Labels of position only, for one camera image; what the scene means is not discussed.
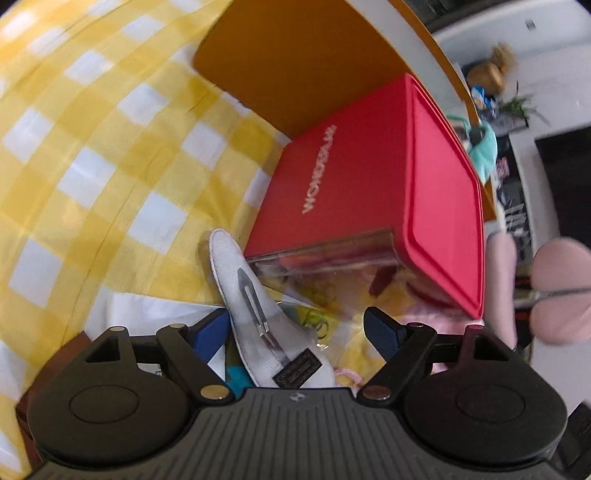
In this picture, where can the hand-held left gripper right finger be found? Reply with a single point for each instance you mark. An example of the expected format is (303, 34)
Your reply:
(381, 332)

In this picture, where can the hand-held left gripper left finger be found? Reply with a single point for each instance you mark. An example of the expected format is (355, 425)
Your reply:
(210, 334)

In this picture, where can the teal plush pouch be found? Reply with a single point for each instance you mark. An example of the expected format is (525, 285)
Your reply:
(485, 152)

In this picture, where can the orange cardboard box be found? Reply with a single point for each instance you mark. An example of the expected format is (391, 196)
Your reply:
(277, 60)

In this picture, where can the teal patterned card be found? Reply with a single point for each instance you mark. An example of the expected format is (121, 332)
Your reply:
(238, 381)

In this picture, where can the clear plastic bag with rings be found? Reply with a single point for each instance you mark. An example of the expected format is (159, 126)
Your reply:
(318, 318)

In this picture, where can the clear container with red lid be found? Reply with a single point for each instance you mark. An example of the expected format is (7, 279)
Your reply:
(351, 184)

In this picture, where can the yellow checked tablecloth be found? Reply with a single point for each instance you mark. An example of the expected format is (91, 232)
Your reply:
(92, 161)

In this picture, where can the blue snack bag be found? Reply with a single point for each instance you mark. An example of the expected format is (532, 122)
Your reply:
(482, 97)

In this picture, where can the green potted plant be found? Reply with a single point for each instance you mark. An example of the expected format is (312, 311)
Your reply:
(524, 108)

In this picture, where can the gold vase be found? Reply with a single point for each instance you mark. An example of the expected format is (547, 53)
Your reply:
(485, 74)

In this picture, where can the dried flower bunch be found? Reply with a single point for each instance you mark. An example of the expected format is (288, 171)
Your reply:
(504, 55)

